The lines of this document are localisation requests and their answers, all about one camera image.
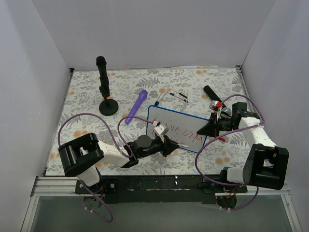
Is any red white marker pen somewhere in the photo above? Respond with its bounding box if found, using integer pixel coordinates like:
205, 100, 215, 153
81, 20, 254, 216
177, 144, 189, 148

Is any blue framed whiteboard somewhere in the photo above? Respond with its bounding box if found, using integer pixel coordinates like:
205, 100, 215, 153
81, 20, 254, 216
147, 105, 208, 153

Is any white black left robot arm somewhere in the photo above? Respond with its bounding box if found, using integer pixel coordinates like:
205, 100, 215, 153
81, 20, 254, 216
58, 133, 180, 193

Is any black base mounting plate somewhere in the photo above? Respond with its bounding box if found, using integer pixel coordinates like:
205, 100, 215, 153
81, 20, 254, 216
90, 175, 247, 204

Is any black round microphone stand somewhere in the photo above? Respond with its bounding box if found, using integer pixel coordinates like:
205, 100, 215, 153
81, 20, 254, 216
99, 96, 119, 116

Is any black microphone on stand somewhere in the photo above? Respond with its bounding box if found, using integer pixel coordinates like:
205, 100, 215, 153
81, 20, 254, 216
96, 56, 110, 97

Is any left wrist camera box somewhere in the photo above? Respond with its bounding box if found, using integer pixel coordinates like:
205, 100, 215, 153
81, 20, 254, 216
152, 121, 169, 142

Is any black wire whiteboard stand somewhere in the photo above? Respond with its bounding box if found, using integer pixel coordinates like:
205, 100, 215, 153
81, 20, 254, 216
154, 86, 189, 112

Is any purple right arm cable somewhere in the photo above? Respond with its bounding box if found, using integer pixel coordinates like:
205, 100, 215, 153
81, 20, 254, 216
194, 94, 265, 210

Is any aluminium front rail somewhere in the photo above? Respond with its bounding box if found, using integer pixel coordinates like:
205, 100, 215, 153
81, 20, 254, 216
31, 175, 286, 196

